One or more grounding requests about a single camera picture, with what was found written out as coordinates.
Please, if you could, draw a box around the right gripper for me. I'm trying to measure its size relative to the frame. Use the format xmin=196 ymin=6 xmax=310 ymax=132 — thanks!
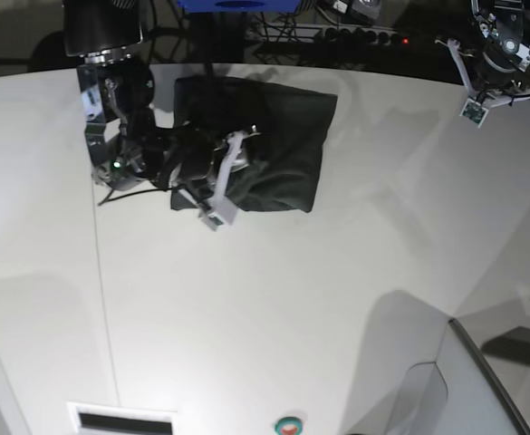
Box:
xmin=77 ymin=61 xmax=251 ymax=190

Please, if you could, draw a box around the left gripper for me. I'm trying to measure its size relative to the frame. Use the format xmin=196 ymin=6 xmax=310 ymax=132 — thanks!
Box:
xmin=473 ymin=39 xmax=530 ymax=89

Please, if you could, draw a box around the dark green t-shirt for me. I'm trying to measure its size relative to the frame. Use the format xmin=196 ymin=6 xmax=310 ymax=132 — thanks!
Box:
xmin=169 ymin=76 xmax=338 ymax=213

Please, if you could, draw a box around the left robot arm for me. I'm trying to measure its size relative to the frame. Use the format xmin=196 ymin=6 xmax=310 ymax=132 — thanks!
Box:
xmin=470 ymin=0 xmax=530 ymax=89

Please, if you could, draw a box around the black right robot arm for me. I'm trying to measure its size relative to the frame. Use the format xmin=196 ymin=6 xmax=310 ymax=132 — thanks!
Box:
xmin=63 ymin=1 xmax=231 ymax=191

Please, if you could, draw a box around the blue box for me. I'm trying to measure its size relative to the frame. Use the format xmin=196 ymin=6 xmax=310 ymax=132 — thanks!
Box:
xmin=178 ymin=0 xmax=300 ymax=13

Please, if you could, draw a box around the black power strip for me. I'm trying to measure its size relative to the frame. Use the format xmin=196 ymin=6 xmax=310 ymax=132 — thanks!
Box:
xmin=320 ymin=26 xmax=410 ymax=47

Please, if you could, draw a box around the red green emergency button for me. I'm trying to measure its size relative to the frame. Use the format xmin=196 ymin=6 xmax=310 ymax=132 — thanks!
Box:
xmin=275 ymin=416 xmax=304 ymax=435

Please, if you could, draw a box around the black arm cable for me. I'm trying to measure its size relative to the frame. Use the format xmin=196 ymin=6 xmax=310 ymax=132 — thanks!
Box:
xmin=97 ymin=188 xmax=175 ymax=208

